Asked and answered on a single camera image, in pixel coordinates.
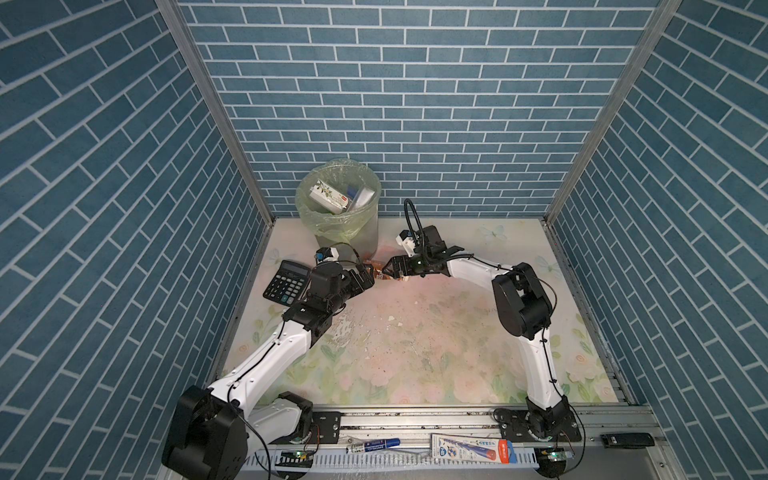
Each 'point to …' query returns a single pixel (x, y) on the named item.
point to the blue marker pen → (365, 447)
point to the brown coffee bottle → (378, 273)
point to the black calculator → (287, 283)
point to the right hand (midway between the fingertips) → (389, 267)
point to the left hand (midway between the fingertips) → (364, 271)
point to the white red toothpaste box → (473, 449)
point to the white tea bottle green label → (328, 198)
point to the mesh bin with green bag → (358, 225)
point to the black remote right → (628, 440)
